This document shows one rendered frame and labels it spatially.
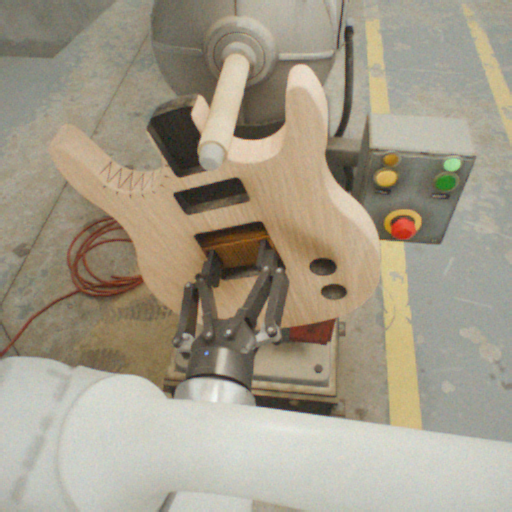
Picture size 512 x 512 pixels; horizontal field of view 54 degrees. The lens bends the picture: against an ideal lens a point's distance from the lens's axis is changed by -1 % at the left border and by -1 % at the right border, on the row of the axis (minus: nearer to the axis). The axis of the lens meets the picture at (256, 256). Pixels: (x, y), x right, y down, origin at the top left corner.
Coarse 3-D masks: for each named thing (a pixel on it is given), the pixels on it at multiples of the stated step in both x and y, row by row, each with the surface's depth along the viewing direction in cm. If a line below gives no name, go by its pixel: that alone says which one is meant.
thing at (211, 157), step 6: (210, 144) 51; (204, 150) 51; (210, 150) 51; (216, 150) 51; (222, 150) 52; (204, 156) 51; (210, 156) 50; (216, 156) 51; (222, 156) 52; (204, 162) 51; (210, 162) 51; (216, 162) 51; (204, 168) 52; (210, 168) 51; (216, 168) 51
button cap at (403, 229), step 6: (396, 222) 82; (402, 222) 82; (408, 222) 81; (396, 228) 82; (402, 228) 82; (408, 228) 81; (414, 228) 82; (396, 234) 83; (402, 234) 82; (408, 234) 82; (414, 234) 83
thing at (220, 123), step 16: (224, 64) 63; (240, 64) 62; (224, 80) 59; (240, 80) 60; (224, 96) 56; (240, 96) 59; (224, 112) 55; (208, 128) 53; (224, 128) 53; (224, 144) 52; (224, 160) 53
